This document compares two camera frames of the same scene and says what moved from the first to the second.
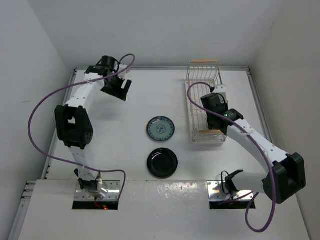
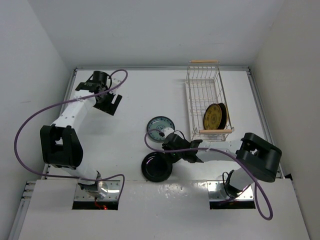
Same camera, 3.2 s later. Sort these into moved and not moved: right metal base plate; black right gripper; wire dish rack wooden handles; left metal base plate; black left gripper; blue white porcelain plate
Moved: black left gripper; black right gripper
Not moved: right metal base plate; blue white porcelain plate; wire dish rack wooden handles; left metal base plate
